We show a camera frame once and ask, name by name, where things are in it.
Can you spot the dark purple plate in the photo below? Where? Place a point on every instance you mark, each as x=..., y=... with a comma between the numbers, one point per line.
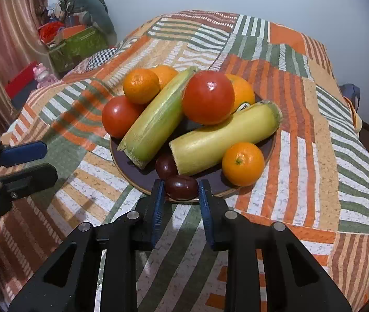
x=143, y=179

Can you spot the red plastic bag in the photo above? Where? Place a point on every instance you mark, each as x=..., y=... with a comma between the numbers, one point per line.
x=48, y=31

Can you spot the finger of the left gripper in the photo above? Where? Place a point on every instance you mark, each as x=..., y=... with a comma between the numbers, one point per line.
x=26, y=182
x=22, y=153

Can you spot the floral patchwork quilt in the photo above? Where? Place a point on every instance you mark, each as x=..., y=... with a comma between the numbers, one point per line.
x=95, y=61

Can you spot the red box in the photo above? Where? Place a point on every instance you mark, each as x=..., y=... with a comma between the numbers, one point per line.
x=19, y=88

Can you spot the dark red jujube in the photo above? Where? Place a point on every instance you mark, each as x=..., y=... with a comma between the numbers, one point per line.
x=165, y=166
x=182, y=188

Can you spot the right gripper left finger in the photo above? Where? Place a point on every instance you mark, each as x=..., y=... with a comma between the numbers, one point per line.
x=67, y=281

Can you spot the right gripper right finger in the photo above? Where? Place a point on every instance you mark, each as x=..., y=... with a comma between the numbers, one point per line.
x=294, y=279

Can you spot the corn cob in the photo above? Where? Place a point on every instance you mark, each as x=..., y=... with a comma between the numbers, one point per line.
x=204, y=147
x=157, y=122

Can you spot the tomato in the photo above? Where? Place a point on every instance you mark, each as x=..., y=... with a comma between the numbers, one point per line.
x=208, y=98
x=119, y=114

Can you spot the blue backpack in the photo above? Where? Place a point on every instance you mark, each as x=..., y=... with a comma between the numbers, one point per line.
x=352, y=93

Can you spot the grey plush toy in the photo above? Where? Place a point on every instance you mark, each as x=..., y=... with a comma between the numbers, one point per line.
x=94, y=13

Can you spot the large orange with sticker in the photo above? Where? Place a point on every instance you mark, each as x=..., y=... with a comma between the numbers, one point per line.
x=165, y=74

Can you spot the small tangerine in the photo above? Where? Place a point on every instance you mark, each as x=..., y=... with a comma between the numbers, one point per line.
x=141, y=85
x=243, y=164

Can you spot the pink rabbit figurine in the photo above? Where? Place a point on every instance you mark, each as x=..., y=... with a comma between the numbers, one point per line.
x=43, y=76

